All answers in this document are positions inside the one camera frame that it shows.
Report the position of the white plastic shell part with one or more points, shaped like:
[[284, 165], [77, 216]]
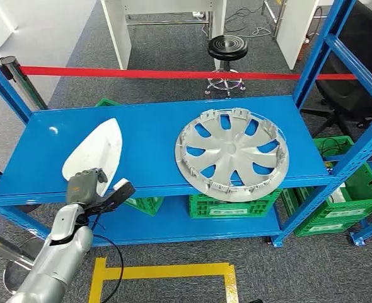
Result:
[[98, 146]]

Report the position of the white item in crate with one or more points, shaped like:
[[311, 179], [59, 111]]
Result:
[[337, 195]]

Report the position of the red barrier belt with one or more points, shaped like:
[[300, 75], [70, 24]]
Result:
[[160, 74]]

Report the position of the white power strip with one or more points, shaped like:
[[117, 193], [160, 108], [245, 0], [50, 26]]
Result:
[[198, 14]]

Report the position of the black office chair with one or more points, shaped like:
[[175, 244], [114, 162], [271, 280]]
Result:
[[356, 83]]

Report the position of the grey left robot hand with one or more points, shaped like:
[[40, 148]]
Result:
[[82, 188]]

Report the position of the silver wheel hubcap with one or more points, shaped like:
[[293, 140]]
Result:
[[231, 157]]

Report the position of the black round stool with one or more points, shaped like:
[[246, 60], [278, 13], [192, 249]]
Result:
[[227, 47]]

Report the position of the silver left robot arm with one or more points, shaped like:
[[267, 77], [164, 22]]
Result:
[[56, 259]]

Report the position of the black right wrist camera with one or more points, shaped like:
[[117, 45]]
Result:
[[256, 301]]

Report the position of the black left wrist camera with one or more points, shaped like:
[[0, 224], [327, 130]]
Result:
[[123, 192]]

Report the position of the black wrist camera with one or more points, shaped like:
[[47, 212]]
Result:
[[256, 301], [123, 192]]

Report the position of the white cabinet panel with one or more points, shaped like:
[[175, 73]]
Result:
[[294, 33]]

